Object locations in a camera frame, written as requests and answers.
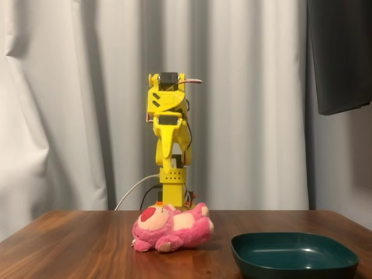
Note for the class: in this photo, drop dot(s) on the yellow gripper black servo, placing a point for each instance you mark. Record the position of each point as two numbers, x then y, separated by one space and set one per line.
168 133

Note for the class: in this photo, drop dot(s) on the pink strawberry bear plush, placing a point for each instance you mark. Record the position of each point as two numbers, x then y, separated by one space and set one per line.
180 229

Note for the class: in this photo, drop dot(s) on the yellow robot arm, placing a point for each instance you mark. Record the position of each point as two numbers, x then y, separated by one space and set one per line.
173 186

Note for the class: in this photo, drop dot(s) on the light grey curtain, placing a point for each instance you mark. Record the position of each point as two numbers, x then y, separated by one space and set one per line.
58 116

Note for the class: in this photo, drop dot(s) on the dark teal square plate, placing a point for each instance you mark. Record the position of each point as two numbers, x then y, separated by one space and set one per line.
290 255

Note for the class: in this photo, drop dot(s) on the black monitor corner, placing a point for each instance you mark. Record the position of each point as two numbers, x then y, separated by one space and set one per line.
337 58

